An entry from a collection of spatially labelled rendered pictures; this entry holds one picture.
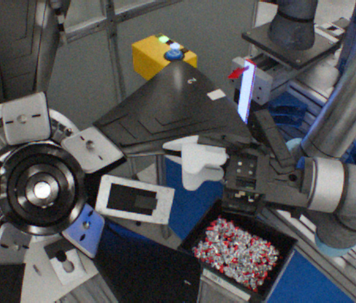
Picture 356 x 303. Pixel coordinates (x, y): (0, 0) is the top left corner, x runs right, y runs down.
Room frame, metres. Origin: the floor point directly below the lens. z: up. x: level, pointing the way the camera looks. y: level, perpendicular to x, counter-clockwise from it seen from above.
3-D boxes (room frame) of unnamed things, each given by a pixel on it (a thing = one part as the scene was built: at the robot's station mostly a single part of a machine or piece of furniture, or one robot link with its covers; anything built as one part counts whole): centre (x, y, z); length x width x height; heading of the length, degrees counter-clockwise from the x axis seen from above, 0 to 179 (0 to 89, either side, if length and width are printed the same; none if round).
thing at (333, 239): (0.27, -0.27, 1.08); 0.11 x 0.08 x 0.11; 21
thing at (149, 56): (0.79, 0.04, 1.02); 0.16 x 0.10 x 0.11; 40
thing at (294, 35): (0.93, -0.35, 1.09); 0.15 x 0.15 x 0.10
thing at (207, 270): (0.33, -0.13, 0.85); 0.22 x 0.17 x 0.07; 55
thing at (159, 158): (0.82, 0.06, 0.39); 0.04 x 0.04 x 0.78; 40
